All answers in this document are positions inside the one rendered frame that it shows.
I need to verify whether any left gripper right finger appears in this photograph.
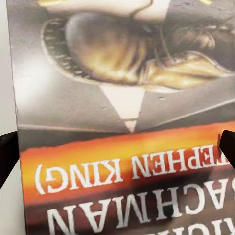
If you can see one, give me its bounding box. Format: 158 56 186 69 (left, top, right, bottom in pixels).
219 130 235 169

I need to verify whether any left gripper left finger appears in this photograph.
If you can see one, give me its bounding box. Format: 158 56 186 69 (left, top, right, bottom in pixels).
0 131 20 189

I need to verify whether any hardback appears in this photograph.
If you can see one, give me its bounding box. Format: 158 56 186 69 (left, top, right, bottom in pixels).
6 0 235 235

